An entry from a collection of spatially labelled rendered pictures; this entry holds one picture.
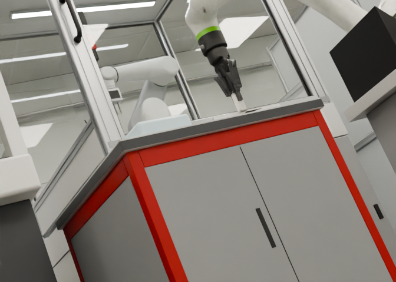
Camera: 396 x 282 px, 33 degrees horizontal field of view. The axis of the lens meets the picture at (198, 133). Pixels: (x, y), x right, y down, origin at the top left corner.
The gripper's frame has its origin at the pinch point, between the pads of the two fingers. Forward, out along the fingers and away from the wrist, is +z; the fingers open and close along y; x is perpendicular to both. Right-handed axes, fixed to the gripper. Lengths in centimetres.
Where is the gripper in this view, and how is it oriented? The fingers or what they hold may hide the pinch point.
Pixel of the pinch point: (238, 102)
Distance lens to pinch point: 225.2
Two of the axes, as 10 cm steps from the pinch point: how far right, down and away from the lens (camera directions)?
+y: 4.2, -4.2, -8.0
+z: 3.7, 8.9, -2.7
